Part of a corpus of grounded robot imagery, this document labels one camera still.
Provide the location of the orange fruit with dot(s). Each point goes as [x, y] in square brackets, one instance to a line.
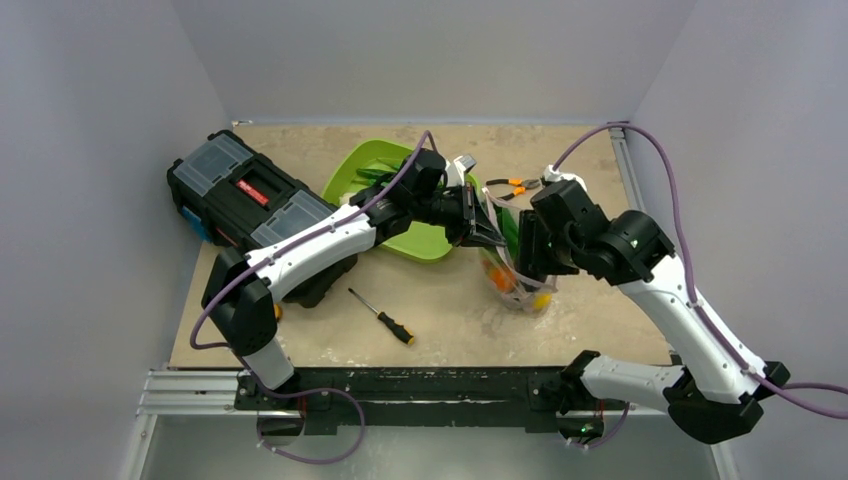
[500, 276]

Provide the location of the yellow pear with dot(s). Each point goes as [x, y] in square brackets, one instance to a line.
[541, 301]

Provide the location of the aluminium frame rail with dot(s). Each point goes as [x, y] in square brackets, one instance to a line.
[189, 393]

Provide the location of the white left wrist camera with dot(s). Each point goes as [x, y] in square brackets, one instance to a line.
[457, 169]

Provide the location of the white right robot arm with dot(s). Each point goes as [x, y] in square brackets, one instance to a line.
[714, 394]

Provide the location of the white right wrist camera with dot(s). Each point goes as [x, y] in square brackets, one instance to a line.
[551, 175]

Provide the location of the green bok choy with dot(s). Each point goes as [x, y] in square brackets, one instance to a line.
[508, 222]

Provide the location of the clear zip top bag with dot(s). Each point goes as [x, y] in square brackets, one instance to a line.
[526, 286]

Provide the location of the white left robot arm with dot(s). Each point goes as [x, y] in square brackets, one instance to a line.
[244, 289]

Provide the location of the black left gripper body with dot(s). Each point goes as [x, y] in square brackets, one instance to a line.
[454, 212]

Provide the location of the green plastic tray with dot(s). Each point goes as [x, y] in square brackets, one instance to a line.
[422, 243]

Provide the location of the orange black pliers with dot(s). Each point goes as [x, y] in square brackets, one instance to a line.
[519, 186]

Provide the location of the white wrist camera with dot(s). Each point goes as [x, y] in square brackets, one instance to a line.
[457, 169]
[551, 175]

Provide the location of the black toolbox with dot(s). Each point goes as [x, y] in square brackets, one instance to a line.
[234, 196]

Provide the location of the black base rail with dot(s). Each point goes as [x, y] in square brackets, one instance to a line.
[531, 398]

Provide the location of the dark green cucumber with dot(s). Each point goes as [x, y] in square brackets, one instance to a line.
[370, 176]

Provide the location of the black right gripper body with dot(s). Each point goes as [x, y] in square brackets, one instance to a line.
[530, 241]

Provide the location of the black yellow screwdriver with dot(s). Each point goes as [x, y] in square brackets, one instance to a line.
[398, 330]

